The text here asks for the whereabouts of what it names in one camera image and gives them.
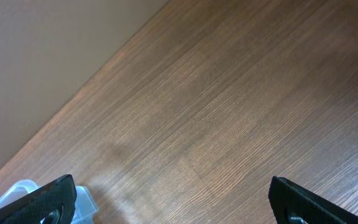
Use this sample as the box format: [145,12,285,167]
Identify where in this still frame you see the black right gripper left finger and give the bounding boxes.
[0,174,77,224]

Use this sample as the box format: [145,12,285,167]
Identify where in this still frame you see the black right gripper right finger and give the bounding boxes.
[268,176,358,224]

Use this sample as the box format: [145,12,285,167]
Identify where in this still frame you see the clear plastic storage container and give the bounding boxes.
[0,179,99,224]

